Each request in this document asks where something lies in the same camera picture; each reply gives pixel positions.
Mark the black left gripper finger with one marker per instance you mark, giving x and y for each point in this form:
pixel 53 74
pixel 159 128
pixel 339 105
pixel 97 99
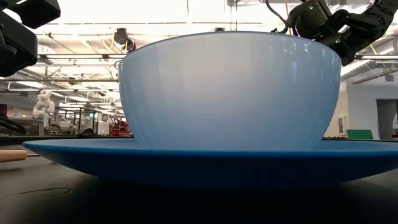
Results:
pixel 17 46
pixel 37 12

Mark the light blue bowl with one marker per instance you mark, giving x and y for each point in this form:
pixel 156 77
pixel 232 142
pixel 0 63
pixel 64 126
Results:
pixel 230 93

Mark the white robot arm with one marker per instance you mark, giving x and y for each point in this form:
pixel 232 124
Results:
pixel 43 105

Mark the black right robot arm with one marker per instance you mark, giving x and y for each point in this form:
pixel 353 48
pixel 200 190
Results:
pixel 363 25

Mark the black hanging ceiling device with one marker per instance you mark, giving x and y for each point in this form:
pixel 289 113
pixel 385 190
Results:
pixel 120 35

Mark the red equipment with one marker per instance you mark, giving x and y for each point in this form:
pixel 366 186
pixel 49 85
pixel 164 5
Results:
pixel 121 129

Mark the blue round plate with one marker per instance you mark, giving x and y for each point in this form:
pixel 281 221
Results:
pixel 186 168

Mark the green board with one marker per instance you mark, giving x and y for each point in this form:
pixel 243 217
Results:
pixel 360 134

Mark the grey door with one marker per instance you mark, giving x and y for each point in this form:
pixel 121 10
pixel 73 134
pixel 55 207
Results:
pixel 385 118

